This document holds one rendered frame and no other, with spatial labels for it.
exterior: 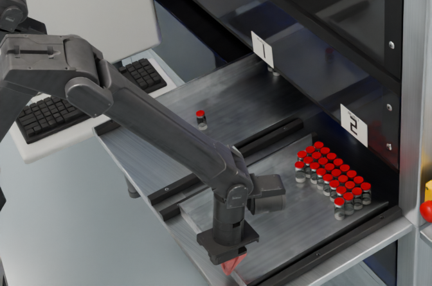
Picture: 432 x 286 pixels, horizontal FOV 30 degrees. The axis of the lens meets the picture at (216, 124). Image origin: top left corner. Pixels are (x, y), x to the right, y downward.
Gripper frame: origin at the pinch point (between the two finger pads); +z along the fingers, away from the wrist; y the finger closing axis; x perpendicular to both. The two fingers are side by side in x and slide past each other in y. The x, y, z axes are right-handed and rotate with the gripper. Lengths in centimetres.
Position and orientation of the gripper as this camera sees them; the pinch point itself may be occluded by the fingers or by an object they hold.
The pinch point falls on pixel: (226, 270)
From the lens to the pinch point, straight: 157.2
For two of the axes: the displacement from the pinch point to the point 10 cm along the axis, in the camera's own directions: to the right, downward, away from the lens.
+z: -0.2, 8.1, 5.9
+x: -5.1, -5.1, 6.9
